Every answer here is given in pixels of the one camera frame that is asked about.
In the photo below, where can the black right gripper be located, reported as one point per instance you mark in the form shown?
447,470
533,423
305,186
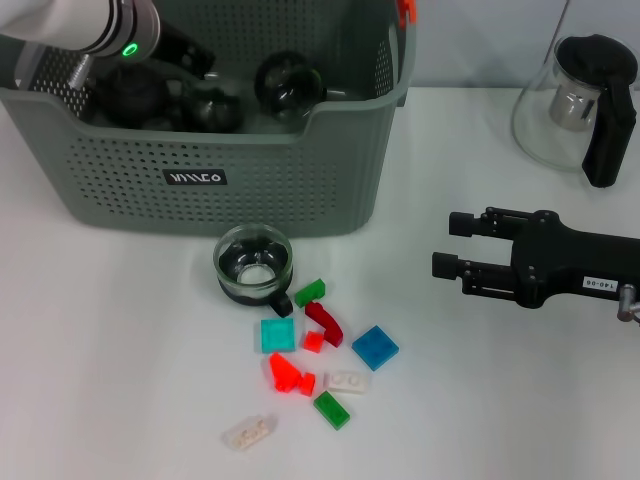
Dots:
565,255

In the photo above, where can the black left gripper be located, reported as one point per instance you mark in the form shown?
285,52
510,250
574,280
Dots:
185,50

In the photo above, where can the grey perforated storage bin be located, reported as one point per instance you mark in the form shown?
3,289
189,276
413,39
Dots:
280,190

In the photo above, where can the black clay teapot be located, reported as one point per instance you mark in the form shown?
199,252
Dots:
130,95

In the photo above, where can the blue square building plate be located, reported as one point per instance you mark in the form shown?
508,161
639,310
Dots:
375,347

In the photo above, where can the dark red curved brick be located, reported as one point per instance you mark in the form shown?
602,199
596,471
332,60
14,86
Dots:
327,327

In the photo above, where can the small green building brick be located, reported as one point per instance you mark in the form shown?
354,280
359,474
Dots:
309,294

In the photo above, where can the white flat two-stud brick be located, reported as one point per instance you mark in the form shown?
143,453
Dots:
347,382

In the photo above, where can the small orange-red square brick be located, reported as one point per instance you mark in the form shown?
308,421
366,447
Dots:
313,342

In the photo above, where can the green flat building plate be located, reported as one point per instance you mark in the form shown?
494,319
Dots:
331,410

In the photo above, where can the teal square building plate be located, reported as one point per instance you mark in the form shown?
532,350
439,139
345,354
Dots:
276,336

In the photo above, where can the small bright red brick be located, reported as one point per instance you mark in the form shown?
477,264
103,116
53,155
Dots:
306,385

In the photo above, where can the bright red slope brick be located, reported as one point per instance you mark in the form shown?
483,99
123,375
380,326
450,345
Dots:
282,372

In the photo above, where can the translucent white building brick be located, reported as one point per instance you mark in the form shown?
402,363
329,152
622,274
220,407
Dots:
250,432

